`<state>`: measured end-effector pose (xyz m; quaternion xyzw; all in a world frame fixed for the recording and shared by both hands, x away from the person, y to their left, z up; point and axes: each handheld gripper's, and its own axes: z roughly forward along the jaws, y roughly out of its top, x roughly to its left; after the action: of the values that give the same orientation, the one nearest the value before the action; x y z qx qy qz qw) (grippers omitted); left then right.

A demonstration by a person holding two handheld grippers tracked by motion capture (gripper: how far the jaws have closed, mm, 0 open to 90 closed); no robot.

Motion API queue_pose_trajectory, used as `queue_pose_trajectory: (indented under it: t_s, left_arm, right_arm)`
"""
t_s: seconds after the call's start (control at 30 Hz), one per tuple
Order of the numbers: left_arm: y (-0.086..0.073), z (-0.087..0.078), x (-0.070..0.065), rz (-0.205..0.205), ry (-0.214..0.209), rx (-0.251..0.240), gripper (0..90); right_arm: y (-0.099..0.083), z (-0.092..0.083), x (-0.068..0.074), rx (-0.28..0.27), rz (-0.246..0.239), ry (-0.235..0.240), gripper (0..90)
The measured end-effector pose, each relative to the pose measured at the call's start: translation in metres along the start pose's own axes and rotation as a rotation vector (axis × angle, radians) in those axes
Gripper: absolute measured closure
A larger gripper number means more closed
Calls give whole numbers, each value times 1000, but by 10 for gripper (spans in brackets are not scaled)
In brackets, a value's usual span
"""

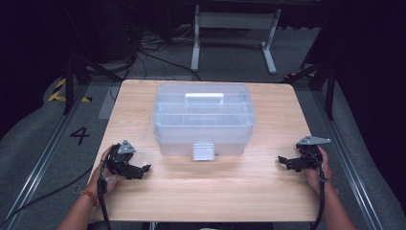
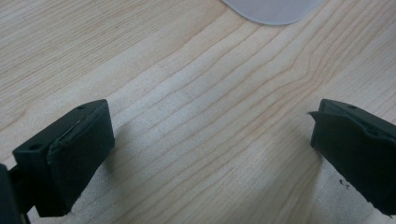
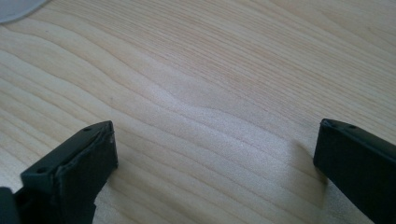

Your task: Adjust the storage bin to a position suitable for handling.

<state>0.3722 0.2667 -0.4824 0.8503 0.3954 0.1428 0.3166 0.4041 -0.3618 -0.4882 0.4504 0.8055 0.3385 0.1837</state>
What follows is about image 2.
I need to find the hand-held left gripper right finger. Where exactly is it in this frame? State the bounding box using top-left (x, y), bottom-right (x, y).
top-left (307, 98), bottom-right (396, 217)

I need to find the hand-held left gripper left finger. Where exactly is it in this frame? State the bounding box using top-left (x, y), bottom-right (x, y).
top-left (12, 99), bottom-right (116, 218)

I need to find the clear plastic storage box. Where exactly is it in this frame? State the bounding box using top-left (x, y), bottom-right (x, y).
top-left (220, 0), bottom-right (327, 26)

